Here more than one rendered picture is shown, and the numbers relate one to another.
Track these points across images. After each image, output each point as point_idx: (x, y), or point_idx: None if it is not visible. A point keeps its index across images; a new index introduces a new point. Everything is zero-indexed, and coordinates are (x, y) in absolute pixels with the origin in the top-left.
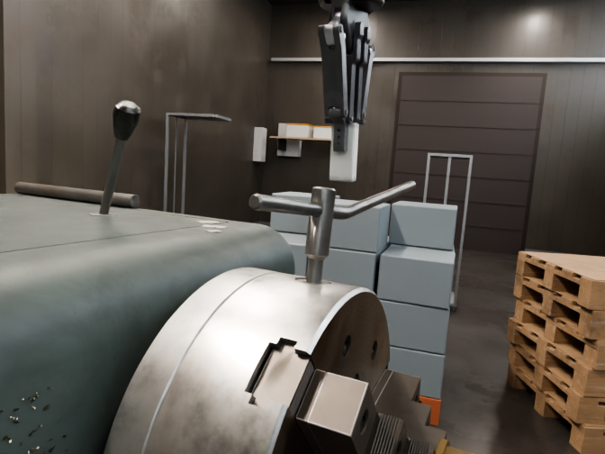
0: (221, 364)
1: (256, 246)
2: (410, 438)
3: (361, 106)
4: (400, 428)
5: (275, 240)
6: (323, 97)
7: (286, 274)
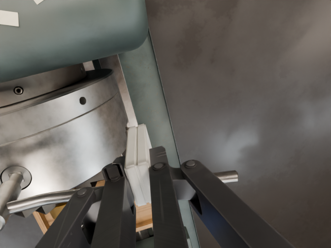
0: None
1: (65, 50)
2: (42, 206)
3: (194, 209)
4: (23, 217)
5: (110, 39)
6: (56, 217)
7: (14, 151)
